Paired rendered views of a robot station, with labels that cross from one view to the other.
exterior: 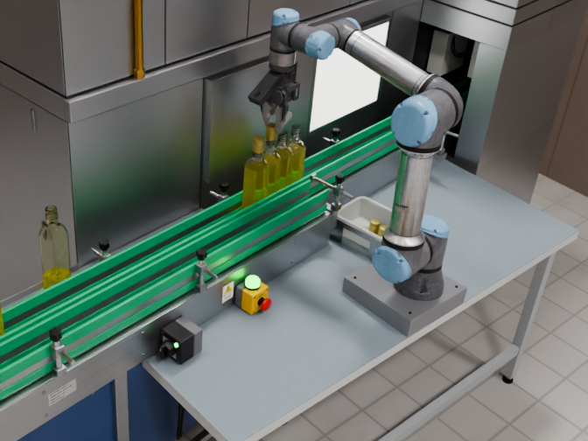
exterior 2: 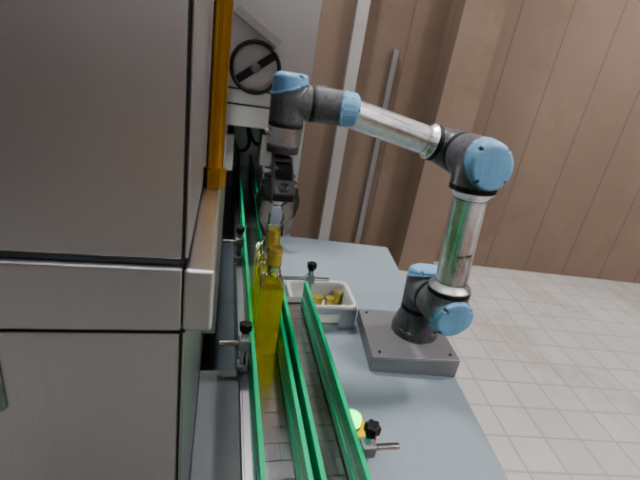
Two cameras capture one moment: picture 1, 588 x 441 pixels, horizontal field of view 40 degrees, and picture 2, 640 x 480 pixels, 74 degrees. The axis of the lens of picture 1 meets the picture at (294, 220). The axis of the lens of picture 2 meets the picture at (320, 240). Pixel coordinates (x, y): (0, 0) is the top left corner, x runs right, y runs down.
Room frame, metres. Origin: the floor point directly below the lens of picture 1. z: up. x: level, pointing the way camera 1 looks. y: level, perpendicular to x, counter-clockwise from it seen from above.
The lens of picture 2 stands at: (1.52, 0.76, 1.56)
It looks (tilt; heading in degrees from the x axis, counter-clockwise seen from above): 23 degrees down; 308
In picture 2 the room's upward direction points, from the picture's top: 10 degrees clockwise
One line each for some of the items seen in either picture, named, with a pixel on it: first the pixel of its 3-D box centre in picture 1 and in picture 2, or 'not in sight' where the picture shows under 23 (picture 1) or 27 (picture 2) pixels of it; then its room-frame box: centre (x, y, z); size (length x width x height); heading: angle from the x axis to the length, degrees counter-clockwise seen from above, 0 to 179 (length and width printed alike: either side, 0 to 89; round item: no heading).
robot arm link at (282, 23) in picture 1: (284, 31); (290, 100); (2.19, 0.08, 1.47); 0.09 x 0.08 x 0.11; 53
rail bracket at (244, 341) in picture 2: (218, 199); (234, 347); (2.11, 0.24, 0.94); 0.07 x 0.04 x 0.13; 53
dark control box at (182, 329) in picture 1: (181, 340); not in sight; (1.63, 0.27, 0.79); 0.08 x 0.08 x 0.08; 53
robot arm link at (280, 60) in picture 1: (281, 56); (282, 136); (2.19, 0.08, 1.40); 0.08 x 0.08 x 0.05
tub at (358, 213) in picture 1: (371, 227); (318, 303); (2.27, -0.26, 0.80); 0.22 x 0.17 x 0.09; 53
